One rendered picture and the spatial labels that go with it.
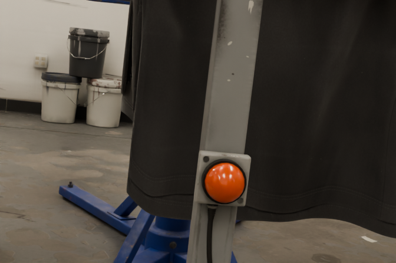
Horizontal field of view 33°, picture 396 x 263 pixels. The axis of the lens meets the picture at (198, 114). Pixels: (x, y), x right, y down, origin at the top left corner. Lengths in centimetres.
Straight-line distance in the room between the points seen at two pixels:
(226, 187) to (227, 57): 12
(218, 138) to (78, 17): 495
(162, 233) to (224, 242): 164
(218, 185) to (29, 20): 504
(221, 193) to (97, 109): 465
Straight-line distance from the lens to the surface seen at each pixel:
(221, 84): 64
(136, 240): 210
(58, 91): 521
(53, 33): 558
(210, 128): 64
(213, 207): 64
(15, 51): 563
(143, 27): 92
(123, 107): 102
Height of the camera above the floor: 78
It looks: 7 degrees down
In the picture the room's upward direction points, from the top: 7 degrees clockwise
